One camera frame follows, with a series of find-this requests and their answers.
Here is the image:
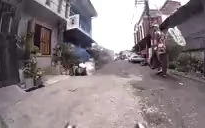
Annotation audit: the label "white car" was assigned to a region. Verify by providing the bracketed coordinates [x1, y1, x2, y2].
[128, 53, 145, 64]

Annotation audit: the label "worn patched grey road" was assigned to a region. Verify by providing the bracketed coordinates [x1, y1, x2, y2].
[0, 59, 205, 128]

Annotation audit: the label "green bush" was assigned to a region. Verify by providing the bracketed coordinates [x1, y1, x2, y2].
[51, 42, 80, 76]

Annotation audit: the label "blue building with balcony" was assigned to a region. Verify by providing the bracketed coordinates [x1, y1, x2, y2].
[63, 0, 98, 63]

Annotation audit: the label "reddish multi-storey building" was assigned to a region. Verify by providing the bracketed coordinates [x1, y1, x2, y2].
[133, 0, 183, 60]

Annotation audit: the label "person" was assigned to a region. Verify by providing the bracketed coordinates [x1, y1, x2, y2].
[148, 23, 170, 78]

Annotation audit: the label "grey house with brown window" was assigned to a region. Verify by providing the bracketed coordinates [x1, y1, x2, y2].
[0, 0, 73, 90]

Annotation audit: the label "utility pole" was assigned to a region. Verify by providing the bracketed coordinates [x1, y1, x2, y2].
[143, 0, 151, 33]

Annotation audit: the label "group of potted plants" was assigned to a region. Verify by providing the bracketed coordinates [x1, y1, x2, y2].
[17, 41, 46, 90]

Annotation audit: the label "low roadside plants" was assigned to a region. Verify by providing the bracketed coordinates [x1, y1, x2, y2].
[168, 49, 205, 75]

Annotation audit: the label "grey building with dark roof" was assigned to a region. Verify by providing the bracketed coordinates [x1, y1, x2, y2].
[159, 0, 205, 76]

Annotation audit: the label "overhead wires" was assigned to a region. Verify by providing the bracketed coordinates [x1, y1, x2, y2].
[131, 0, 162, 24]

